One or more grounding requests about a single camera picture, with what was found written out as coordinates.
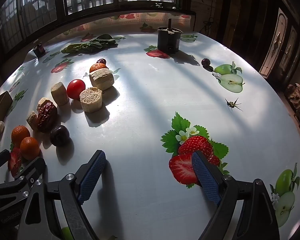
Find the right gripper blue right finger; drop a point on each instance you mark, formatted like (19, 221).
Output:
(208, 182)

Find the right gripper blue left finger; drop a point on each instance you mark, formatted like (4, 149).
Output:
(89, 174)

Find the dark purple plum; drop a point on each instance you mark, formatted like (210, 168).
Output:
(59, 136)

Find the orange tangerine with stem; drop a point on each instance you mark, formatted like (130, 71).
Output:
(18, 134)

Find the dried red jujube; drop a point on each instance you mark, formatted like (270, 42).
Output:
(47, 117)

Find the round beige sugarcane slice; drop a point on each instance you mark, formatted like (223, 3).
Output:
(91, 99)

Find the small beige sugarcane piece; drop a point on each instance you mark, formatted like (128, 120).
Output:
(32, 120)

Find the small beige chunk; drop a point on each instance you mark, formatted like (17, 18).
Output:
(0, 126)

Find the tall beige sugarcane piece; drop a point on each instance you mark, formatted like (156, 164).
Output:
(59, 94)

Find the large beige sugarcane chunk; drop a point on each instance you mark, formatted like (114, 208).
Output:
(102, 78)

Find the red cherry tomato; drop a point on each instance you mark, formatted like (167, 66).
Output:
(74, 88)

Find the fruit print tablecloth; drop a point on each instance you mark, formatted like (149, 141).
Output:
(152, 99)

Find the small orange kumquat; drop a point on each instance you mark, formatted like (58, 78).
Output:
(97, 66)

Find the small dark red grape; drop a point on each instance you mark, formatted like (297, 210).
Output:
(102, 61)

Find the dark grape near apple print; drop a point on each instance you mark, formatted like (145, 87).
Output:
(205, 62)

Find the small dark jar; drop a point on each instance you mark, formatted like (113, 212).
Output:
(39, 50)

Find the green leafy vegetable bunch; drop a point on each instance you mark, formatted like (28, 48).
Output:
(100, 43)

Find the wooden door with glass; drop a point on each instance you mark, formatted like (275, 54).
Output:
(283, 55)

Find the black plant pot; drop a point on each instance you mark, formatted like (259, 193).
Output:
(169, 38)

